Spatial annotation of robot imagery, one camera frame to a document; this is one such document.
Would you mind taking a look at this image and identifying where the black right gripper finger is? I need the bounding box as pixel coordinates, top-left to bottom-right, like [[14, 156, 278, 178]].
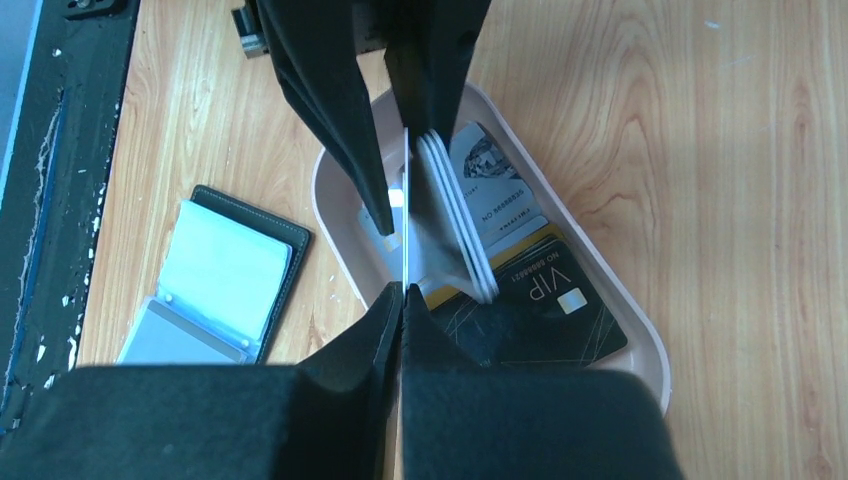
[[1, 282, 404, 479], [382, 0, 491, 146], [399, 285, 683, 479], [256, 1, 394, 235]]

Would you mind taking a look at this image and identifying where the gold credit card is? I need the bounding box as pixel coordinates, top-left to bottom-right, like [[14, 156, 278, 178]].
[[401, 127, 411, 291], [424, 223, 563, 310]]

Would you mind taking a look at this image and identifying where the black VIP credit card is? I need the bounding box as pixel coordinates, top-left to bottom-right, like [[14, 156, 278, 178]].
[[431, 235, 628, 367]]

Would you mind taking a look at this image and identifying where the pink oval plastic tray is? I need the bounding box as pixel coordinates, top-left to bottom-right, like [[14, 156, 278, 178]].
[[312, 83, 672, 412]]

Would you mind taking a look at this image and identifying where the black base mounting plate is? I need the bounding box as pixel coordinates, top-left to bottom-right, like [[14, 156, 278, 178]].
[[1, 1, 140, 436]]

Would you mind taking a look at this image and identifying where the black leather card holder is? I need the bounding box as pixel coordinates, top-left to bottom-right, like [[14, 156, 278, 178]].
[[117, 185, 312, 365]]

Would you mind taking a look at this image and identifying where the thin white card stack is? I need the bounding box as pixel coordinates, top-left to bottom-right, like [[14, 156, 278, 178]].
[[408, 130, 499, 304]]

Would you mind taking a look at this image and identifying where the white silver VIP card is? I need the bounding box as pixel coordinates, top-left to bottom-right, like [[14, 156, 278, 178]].
[[450, 122, 548, 256]]

